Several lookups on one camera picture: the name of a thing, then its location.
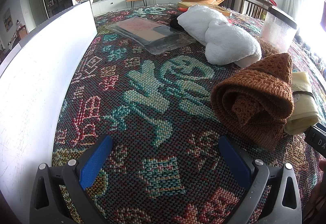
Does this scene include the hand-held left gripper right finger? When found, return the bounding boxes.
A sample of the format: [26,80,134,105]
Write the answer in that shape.
[218,135,302,224]

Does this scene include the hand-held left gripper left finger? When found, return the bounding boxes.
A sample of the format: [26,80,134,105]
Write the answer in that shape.
[29,134,113,224]

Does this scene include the cream yellow cloth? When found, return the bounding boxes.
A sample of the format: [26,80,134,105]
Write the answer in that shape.
[283,71,323,136]

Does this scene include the brown knitted scarf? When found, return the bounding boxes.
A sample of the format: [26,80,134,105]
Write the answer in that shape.
[210,53,295,152]

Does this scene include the white board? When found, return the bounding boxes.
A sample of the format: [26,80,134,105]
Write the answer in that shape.
[0,0,99,224]

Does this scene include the clear jar with black lid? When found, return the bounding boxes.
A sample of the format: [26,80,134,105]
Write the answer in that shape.
[258,6,298,58]

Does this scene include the white fluffy towel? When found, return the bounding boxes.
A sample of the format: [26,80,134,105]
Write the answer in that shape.
[176,6,262,67]

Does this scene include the clear plastic garment bag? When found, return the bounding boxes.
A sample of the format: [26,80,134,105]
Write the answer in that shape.
[107,16,196,55]

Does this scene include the black fluffy cloth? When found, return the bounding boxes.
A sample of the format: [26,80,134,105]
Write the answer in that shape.
[169,16,184,29]

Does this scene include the colourful patterned woven blanket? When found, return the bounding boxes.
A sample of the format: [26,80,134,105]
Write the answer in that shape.
[52,4,326,224]

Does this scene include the bright window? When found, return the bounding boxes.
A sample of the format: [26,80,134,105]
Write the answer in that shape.
[301,0,326,44]

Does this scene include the wooden table with slatted side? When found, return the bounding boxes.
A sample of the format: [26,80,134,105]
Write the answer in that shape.
[242,0,279,20]

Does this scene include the flat yellow printed box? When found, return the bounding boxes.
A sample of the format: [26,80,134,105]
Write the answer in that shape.
[177,1,233,17]

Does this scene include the framed wall picture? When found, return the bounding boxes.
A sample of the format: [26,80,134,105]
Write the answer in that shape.
[3,7,13,31]

